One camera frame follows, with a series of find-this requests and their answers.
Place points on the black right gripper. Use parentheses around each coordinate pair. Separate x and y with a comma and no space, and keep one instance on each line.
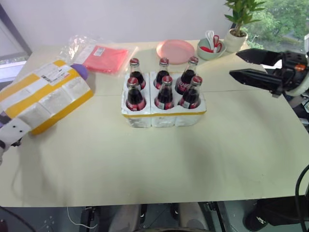
(293,68)

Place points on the white foam box yellow tape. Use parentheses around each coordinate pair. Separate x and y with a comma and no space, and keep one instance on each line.
(46,96)

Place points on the glass cola bottle red label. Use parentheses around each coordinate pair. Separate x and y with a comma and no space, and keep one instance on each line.
(188,77)
(165,95)
(135,97)
(137,76)
(192,95)
(163,72)

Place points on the white foam crate yellow tape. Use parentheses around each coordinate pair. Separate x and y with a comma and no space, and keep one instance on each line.
(166,117)

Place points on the crumpled clear plastic bag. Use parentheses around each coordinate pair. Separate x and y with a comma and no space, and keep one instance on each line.
(77,46)

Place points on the red cloth in clear bag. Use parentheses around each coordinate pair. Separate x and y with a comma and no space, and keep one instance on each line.
(106,58)

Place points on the green plant in white pot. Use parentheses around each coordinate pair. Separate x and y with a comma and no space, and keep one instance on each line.
(237,36)

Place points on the red and white scissors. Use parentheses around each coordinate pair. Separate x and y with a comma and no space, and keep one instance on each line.
(218,43)

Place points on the pale green bowl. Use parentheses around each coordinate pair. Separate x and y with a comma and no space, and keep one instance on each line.
(210,56)

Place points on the white whisk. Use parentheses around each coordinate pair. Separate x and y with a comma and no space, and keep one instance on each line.
(210,39)

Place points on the red spoon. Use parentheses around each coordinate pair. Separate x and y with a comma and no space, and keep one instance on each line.
(205,48)

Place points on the pink round plate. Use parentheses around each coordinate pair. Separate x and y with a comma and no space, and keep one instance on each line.
(175,49)

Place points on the black rounded shape under table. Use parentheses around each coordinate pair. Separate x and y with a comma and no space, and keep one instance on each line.
(272,215)

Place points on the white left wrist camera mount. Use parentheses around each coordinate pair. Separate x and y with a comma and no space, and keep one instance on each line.
(13,131)

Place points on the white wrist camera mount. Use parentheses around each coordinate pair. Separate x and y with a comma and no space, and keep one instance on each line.
(13,131)
(300,89)

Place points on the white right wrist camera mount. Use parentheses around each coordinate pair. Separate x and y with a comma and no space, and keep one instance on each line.
(300,89)

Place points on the dark grey window frame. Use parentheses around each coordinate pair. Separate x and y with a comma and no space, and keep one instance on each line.
(14,33)

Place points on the black table leg frame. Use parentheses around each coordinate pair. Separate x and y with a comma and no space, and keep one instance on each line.
(217,216)

